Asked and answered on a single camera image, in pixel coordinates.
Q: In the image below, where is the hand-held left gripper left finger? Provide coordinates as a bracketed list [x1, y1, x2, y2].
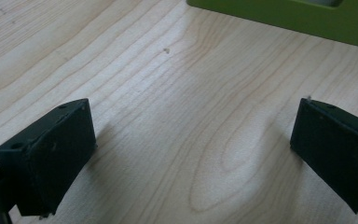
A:
[0, 98, 98, 218]

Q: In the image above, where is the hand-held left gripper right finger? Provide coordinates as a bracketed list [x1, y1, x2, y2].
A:
[289, 97, 358, 215]

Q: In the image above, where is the green plastic box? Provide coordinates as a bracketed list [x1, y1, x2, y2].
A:
[186, 0, 358, 51]

